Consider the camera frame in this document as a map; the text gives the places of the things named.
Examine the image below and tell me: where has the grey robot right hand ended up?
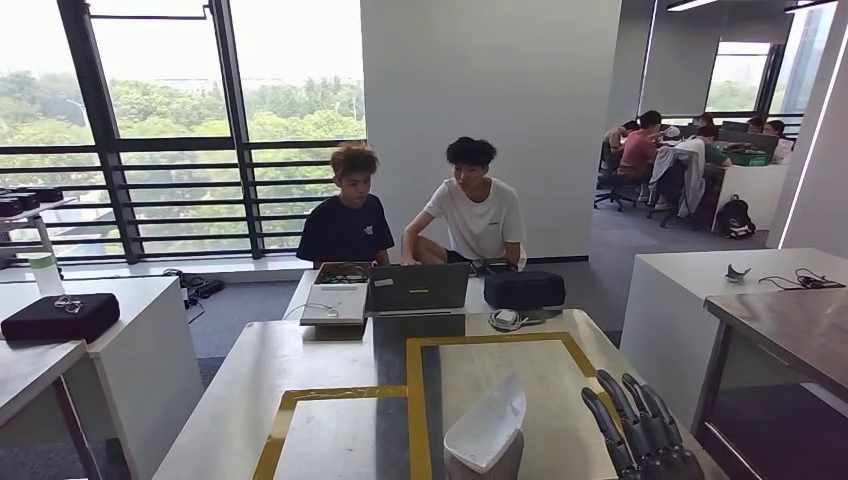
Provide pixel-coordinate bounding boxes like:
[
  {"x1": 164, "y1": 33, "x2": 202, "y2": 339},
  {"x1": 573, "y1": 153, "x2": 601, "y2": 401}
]
[{"x1": 581, "y1": 369, "x2": 705, "y2": 480}]

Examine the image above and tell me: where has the white curved plastic part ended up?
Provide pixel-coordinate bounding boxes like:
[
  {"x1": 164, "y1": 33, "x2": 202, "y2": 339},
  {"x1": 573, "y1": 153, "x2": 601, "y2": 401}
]
[{"x1": 443, "y1": 374, "x2": 528, "y2": 475}]

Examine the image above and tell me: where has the steel workbench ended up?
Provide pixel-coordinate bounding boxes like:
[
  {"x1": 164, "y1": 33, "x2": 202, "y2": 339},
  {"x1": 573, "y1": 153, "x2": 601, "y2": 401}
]
[{"x1": 153, "y1": 309, "x2": 730, "y2": 480}]

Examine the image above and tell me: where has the dark brown table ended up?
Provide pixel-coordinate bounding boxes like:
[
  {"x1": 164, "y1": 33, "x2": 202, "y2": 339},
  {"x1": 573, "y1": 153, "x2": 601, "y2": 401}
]
[{"x1": 692, "y1": 286, "x2": 848, "y2": 480}]

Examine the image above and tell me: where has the black backpack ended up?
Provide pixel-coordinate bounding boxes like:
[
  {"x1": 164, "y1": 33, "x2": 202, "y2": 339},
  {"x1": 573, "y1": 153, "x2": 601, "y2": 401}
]
[{"x1": 714, "y1": 194, "x2": 758, "y2": 241}]

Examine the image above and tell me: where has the black office chair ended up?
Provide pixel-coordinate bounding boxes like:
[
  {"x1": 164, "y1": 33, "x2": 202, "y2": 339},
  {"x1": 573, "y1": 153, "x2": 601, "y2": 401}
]
[
  {"x1": 645, "y1": 158, "x2": 694, "y2": 230},
  {"x1": 594, "y1": 140, "x2": 641, "y2": 213}
]

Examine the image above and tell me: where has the grey jacket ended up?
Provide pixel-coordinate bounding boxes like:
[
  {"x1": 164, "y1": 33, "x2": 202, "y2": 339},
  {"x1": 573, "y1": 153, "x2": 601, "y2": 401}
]
[{"x1": 647, "y1": 145, "x2": 707, "y2": 219}]

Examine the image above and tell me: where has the white office desk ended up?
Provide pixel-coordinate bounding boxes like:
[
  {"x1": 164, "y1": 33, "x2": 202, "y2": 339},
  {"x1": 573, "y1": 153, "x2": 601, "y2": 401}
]
[{"x1": 698, "y1": 162, "x2": 790, "y2": 233}]

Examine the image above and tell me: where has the dark grey laptop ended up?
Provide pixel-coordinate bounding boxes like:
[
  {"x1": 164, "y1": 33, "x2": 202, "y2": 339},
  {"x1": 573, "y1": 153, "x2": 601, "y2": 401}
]
[{"x1": 365, "y1": 262, "x2": 472, "y2": 318}]

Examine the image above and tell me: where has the green plastic crate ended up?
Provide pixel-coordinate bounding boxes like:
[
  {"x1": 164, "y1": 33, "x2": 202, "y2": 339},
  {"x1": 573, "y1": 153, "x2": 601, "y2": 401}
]
[{"x1": 725, "y1": 150, "x2": 773, "y2": 168}]

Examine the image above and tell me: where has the dark computer monitor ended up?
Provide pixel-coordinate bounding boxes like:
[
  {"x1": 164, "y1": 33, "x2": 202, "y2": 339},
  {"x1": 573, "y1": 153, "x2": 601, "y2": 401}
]
[{"x1": 718, "y1": 121, "x2": 780, "y2": 155}]

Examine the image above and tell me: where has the white laptop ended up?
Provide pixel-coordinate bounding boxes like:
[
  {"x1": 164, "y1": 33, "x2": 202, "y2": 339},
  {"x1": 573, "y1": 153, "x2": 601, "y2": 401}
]
[{"x1": 299, "y1": 282, "x2": 370, "y2": 327}]

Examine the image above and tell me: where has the open cardboard box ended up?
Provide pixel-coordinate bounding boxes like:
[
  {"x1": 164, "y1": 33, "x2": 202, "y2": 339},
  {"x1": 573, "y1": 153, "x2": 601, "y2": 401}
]
[{"x1": 314, "y1": 262, "x2": 371, "y2": 286}]

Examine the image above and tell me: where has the office window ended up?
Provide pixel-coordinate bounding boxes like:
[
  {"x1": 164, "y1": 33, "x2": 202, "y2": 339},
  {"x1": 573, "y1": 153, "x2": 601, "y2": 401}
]
[
  {"x1": 769, "y1": 3, "x2": 837, "y2": 117},
  {"x1": 704, "y1": 40, "x2": 773, "y2": 114}
]

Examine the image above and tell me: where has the white cabinet table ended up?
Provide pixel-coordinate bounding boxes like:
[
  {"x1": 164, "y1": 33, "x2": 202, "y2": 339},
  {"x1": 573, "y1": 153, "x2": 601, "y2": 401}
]
[{"x1": 0, "y1": 276, "x2": 205, "y2": 480}]

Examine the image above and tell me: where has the black framed window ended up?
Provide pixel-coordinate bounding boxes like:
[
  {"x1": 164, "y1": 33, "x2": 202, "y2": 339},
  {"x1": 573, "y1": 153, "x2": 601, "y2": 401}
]
[{"x1": 0, "y1": 0, "x2": 369, "y2": 266}]

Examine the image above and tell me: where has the steel table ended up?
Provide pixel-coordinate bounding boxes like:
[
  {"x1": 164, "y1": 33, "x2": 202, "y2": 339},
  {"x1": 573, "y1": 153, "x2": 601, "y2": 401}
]
[{"x1": 0, "y1": 341, "x2": 104, "y2": 480}]

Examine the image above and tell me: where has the white cup green band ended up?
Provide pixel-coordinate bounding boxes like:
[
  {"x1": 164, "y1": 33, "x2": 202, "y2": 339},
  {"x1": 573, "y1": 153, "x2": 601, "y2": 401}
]
[{"x1": 27, "y1": 252, "x2": 66, "y2": 297}]

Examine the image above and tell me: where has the white folding table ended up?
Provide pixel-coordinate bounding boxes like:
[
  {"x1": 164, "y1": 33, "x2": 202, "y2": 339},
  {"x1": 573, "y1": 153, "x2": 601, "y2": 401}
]
[{"x1": 0, "y1": 196, "x2": 77, "y2": 266}]

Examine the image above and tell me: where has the white charger with cable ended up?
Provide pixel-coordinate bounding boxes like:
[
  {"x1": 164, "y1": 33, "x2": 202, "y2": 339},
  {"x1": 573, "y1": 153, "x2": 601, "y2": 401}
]
[{"x1": 488, "y1": 308, "x2": 545, "y2": 333}]

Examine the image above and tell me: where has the thin black cable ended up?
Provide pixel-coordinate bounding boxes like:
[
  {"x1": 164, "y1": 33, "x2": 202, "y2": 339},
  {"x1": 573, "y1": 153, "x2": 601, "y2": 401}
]
[{"x1": 758, "y1": 268, "x2": 847, "y2": 291}]

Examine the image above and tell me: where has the large yellow tape frame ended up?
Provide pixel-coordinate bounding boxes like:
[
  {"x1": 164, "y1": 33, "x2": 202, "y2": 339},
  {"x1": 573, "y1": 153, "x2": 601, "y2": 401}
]
[{"x1": 405, "y1": 332, "x2": 624, "y2": 480}]

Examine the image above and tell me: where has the white cable with plug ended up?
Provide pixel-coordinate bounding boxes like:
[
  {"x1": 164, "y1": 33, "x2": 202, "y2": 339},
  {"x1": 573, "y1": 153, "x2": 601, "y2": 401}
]
[{"x1": 283, "y1": 302, "x2": 340, "y2": 321}]

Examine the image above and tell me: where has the vertical wall light strip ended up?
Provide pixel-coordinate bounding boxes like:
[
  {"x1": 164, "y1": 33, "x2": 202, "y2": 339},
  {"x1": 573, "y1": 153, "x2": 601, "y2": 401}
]
[{"x1": 776, "y1": 0, "x2": 848, "y2": 252}]

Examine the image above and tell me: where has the black cable pile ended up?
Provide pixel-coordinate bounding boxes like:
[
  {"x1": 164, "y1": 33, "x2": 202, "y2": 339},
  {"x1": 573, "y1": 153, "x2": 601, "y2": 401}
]
[{"x1": 162, "y1": 268, "x2": 207, "y2": 291}]

